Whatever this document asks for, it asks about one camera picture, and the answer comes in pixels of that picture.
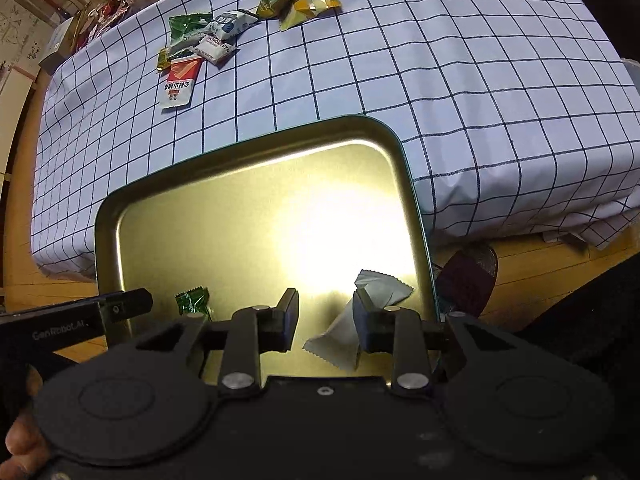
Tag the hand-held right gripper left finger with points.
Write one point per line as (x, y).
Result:
(286, 322)

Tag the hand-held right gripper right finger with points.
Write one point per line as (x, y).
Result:
(362, 327)

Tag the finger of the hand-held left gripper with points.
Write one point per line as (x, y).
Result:
(127, 304)

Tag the grey foil packet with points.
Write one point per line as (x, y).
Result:
(350, 330)

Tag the gold metal tray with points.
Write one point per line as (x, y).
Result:
(260, 220)

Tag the red and white packet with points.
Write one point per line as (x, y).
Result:
(181, 85)

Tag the small gold green candy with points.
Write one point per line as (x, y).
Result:
(164, 59)

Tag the person's left hand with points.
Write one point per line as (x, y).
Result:
(22, 445)

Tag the dark red slipper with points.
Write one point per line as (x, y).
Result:
(465, 280)

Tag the white checked tablecloth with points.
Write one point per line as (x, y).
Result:
(400, 85)

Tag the grey cardboard box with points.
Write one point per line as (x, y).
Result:
(60, 47)

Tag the white packet with red print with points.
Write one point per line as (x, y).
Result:
(215, 49)

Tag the green and white packet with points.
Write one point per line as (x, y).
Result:
(186, 29)

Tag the blue and white packet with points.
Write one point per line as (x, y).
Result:
(232, 22)

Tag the yellow translucent packet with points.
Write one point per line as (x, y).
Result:
(310, 7)

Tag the green packet with yellow label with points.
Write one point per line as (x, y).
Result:
(274, 1)

